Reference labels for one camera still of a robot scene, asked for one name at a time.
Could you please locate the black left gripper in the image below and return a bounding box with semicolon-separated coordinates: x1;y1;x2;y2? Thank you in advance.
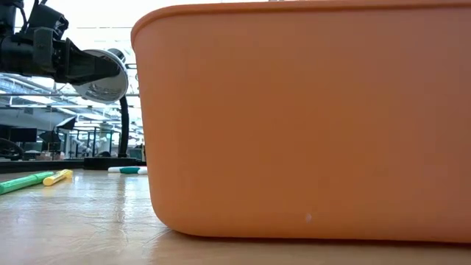
0;26;123;85

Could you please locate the green cap white marker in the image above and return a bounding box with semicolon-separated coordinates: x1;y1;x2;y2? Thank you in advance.
118;166;149;175

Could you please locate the yellow highlighter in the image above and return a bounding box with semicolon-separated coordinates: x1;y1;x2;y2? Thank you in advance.
42;169;74;187

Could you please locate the green highlighter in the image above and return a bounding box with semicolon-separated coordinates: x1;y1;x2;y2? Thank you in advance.
0;171;55;196

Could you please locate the black studio light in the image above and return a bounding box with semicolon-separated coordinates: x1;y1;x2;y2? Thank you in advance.
54;116;77;131
39;130;63;152

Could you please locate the black monitor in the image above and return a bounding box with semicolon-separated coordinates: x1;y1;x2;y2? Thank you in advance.
9;127;38;144

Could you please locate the orange plastic bin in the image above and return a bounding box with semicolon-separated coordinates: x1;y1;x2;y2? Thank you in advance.
130;0;471;244

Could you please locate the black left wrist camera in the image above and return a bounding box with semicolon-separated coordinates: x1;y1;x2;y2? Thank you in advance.
26;2;70;40

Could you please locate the black aluminium table frame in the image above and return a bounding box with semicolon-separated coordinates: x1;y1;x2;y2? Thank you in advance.
0;158;86;174

